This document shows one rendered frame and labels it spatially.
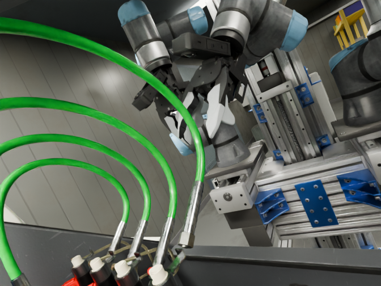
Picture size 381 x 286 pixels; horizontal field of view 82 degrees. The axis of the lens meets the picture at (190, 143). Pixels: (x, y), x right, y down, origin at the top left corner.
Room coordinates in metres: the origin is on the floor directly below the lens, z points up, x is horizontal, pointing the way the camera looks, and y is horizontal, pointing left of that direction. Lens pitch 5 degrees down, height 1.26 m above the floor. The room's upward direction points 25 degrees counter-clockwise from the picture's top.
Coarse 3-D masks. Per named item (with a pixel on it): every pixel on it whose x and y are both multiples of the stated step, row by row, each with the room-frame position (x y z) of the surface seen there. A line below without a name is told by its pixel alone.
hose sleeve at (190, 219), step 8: (200, 184) 0.33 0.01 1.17; (192, 192) 0.32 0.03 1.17; (200, 192) 0.32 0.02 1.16; (192, 200) 0.31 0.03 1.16; (200, 200) 0.32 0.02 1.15; (192, 208) 0.31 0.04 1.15; (192, 216) 0.30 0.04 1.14; (184, 224) 0.29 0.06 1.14; (192, 224) 0.29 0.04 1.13; (192, 232) 0.29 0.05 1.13
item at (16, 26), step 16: (0, 32) 0.22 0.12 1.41; (16, 32) 0.23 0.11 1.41; (32, 32) 0.24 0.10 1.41; (48, 32) 0.25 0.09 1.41; (64, 32) 0.26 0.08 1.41; (80, 48) 0.28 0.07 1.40; (96, 48) 0.28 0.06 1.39; (128, 64) 0.31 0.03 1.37; (144, 80) 0.34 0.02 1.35; (176, 96) 0.36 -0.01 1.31; (192, 128) 0.37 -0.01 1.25
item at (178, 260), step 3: (177, 258) 0.27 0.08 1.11; (180, 258) 0.27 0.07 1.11; (183, 258) 0.27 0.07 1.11; (174, 261) 0.27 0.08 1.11; (177, 261) 0.27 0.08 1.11; (180, 261) 0.26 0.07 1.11; (171, 264) 0.26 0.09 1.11; (174, 264) 0.26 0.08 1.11; (177, 264) 0.26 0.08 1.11; (168, 267) 0.26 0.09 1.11; (171, 267) 0.26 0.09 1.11; (174, 267) 0.26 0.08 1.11; (171, 270) 0.25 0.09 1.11; (174, 270) 0.25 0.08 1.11; (174, 273) 0.25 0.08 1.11
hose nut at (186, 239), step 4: (184, 232) 0.28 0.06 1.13; (180, 236) 0.29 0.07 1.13; (184, 236) 0.28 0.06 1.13; (188, 236) 0.28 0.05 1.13; (192, 236) 0.28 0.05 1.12; (180, 240) 0.28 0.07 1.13; (184, 240) 0.28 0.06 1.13; (188, 240) 0.28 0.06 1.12; (192, 240) 0.28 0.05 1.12; (180, 244) 0.28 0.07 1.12; (184, 244) 0.27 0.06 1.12; (188, 244) 0.27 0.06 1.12; (192, 244) 0.28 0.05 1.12; (184, 248) 0.28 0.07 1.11; (188, 248) 0.29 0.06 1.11
